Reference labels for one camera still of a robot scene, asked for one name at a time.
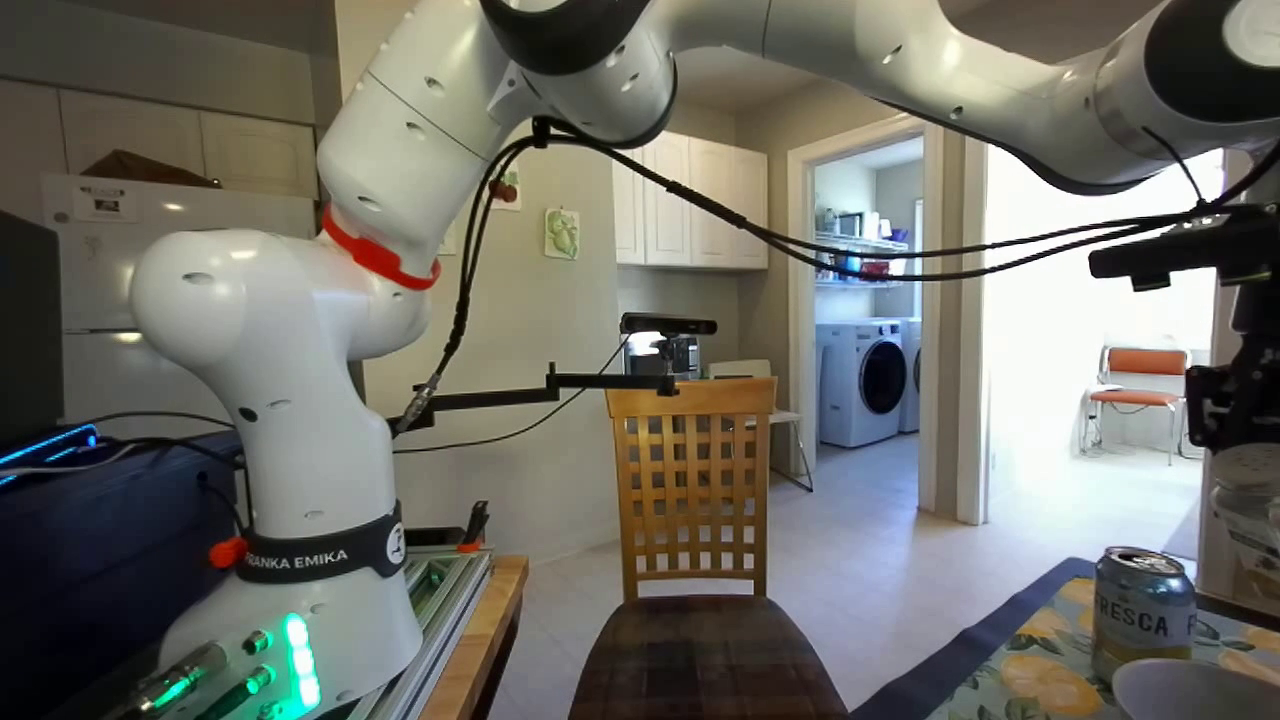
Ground red and black clamp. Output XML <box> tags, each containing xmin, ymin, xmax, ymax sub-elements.
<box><xmin>456</xmin><ymin>499</ymin><xmax>492</xmax><ymax>554</ymax></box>

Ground white cabinets over refrigerator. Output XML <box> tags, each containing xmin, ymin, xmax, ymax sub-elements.
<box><xmin>0</xmin><ymin>78</ymin><xmax>321</xmax><ymax>201</ymax></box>

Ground camera on mount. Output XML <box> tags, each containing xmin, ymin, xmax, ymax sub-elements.
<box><xmin>388</xmin><ymin>312</ymin><xmax>720</xmax><ymax>437</ymax></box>

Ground white folding table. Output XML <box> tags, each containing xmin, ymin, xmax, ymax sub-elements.
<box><xmin>704</xmin><ymin>359</ymin><xmax>815</xmax><ymax>494</ymax></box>

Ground row of white washing machines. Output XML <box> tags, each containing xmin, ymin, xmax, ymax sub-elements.
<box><xmin>814</xmin><ymin>317</ymin><xmax>924</xmax><ymax>449</ymax></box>

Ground white refrigerator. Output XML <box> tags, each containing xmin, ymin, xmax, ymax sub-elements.
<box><xmin>41</xmin><ymin>174</ymin><xmax>323</xmax><ymax>433</ymax></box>

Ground white wall cabinets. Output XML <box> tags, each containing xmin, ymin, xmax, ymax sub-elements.
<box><xmin>611</xmin><ymin>131</ymin><xmax>770</xmax><ymax>272</ymax></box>

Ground dark blue box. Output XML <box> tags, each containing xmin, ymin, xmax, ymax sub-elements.
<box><xmin>0</xmin><ymin>428</ymin><xmax>249</xmax><ymax>720</ymax></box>

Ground floral tablecloth with blue border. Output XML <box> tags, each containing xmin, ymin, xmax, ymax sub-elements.
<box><xmin>850</xmin><ymin>557</ymin><xmax>1280</xmax><ymax>720</ymax></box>

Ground clear glass container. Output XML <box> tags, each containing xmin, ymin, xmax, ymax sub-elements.
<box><xmin>1205</xmin><ymin>443</ymin><xmax>1280</xmax><ymax>613</ymax></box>

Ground wooden chair with plaid cushion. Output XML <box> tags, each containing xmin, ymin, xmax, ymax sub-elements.
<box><xmin>567</xmin><ymin>377</ymin><xmax>851</xmax><ymax>720</ymax></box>

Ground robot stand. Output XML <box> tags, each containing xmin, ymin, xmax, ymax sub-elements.
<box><xmin>345</xmin><ymin>548</ymin><xmax>531</xmax><ymax>720</ymax></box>

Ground orange chair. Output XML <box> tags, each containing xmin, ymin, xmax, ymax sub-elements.
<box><xmin>1078</xmin><ymin>344</ymin><xmax>1193</xmax><ymax>467</ymax></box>

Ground brown bag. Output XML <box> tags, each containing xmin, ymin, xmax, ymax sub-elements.
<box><xmin>80</xmin><ymin>149</ymin><xmax>224</xmax><ymax>190</ymax></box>

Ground fruit wall picture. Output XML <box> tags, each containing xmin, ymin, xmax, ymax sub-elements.
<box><xmin>544</xmin><ymin>206</ymin><xmax>582</xmax><ymax>262</ymax></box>

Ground laundry shelf with bottles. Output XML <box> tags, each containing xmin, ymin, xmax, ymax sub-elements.
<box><xmin>814</xmin><ymin>204</ymin><xmax>912</xmax><ymax>291</ymax></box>

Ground black monitor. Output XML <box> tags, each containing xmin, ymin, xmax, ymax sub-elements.
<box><xmin>0</xmin><ymin>209</ymin><xmax>65</xmax><ymax>448</ymax></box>

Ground white bowl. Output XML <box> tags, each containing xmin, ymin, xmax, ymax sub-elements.
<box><xmin>1111</xmin><ymin>657</ymin><xmax>1280</xmax><ymax>720</ymax></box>

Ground silver soda can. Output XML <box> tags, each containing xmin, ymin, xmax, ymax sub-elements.
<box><xmin>1090</xmin><ymin>546</ymin><xmax>1199</xmax><ymax>687</ymax></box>

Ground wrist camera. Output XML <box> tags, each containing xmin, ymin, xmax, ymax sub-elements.
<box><xmin>1087</xmin><ymin>204</ymin><xmax>1280</xmax><ymax>293</ymax></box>

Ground black cable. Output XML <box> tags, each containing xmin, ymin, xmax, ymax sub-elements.
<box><xmin>392</xmin><ymin>338</ymin><xmax>633</xmax><ymax>457</ymax></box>

